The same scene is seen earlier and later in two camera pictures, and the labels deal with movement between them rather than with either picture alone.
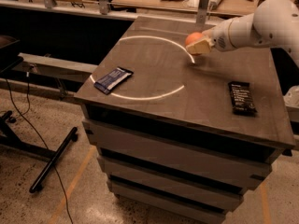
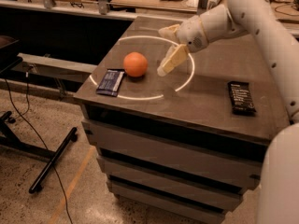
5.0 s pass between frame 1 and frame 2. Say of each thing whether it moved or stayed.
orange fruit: moved
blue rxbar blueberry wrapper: moved
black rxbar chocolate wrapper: stayed
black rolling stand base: stayed
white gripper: moved
